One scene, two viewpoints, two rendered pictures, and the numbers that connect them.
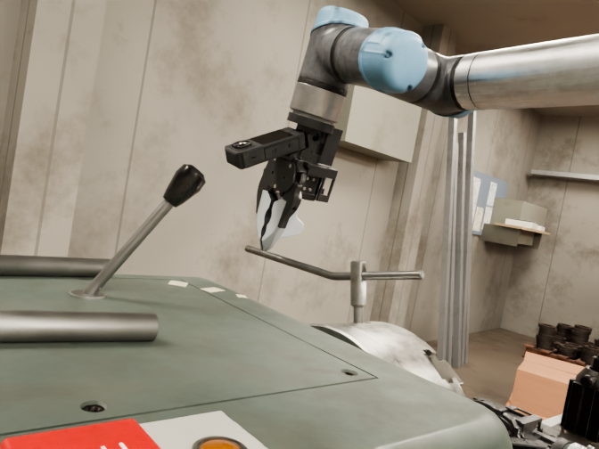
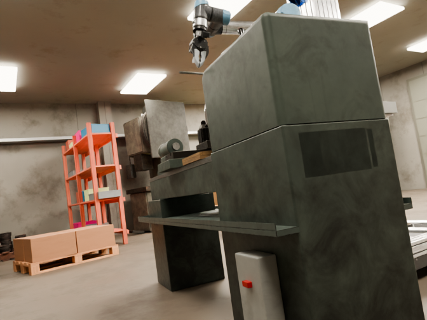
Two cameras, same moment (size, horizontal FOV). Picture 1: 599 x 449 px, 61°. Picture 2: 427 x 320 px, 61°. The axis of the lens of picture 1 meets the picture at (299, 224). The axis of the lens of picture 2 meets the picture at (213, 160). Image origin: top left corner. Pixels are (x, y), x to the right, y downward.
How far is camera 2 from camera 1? 186 cm
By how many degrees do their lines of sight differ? 73
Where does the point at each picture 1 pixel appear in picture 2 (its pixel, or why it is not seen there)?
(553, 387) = (53, 239)
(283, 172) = (203, 42)
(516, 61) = (236, 23)
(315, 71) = (206, 15)
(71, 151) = not seen: outside the picture
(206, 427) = not seen: hidden behind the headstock
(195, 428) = not seen: hidden behind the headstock
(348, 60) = (218, 14)
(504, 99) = (234, 32)
